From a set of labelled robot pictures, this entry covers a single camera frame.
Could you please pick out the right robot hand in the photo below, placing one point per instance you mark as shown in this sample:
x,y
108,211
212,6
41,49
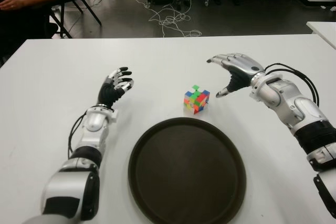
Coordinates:
x,y
241,69

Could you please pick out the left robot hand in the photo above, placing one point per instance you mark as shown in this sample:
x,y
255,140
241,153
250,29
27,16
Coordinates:
x,y
110,93

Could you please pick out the multicoloured Rubik's cube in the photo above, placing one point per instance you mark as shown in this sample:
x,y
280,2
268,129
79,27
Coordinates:
x,y
197,100

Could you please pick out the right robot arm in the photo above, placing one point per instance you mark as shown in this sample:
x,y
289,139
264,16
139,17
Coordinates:
x,y
294,103

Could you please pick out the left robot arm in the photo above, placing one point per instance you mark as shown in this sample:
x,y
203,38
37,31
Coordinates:
x,y
92,129

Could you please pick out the dark brown round plate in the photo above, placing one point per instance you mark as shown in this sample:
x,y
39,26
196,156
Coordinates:
x,y
186,176

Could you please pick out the white side table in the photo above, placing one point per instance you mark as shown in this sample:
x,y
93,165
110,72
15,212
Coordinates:
x,y
325,33

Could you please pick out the small white floor object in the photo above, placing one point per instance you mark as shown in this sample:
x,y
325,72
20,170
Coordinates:
x,y
333,8

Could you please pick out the seated person in black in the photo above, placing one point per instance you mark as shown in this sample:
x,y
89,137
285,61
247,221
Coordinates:
x,y
23,16

